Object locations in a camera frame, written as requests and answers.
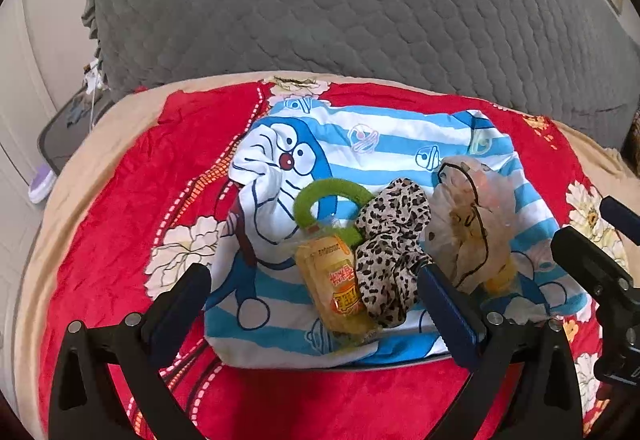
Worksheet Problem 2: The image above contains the white wardrobe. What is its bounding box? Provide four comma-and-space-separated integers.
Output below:
0, 0, 96, 241

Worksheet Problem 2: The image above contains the pile of clothes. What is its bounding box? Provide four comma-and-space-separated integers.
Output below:
620, 104, 640, 165

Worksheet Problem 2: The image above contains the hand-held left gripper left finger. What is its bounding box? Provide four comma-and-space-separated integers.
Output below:
47, 262, 213, 440

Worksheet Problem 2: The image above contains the sheer beige scrunchie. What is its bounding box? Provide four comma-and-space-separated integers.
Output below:
424, 157, 518, 293

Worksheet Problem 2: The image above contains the white charger with cable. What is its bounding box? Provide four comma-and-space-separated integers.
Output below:
82, 60, 108, 93

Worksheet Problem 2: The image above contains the leopard print scrunchie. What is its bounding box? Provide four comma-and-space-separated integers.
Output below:
352, 178, 433, 328

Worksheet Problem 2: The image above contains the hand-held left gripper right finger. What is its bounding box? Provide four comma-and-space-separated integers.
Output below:
417, 264, 586, 440

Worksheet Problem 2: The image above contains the green fuzzy scrunchie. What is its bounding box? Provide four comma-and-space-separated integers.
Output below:
293, 177, 376, 251

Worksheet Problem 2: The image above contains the blue striped cartoon cloth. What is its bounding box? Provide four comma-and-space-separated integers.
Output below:
202, 102, 591, 368

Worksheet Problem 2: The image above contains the red floral blanket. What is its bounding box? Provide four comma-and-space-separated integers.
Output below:
10, 72, 640, 440

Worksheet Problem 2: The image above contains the purple trash bin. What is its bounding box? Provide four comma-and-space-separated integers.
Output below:
27, 170, 58, 205

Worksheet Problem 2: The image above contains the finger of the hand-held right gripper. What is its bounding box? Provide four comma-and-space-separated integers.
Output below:
600, 196, 640, 245
550, 226, 636, 305

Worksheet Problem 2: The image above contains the grey bedside table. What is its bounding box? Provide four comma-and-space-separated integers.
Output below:
37, 87, 118, 173

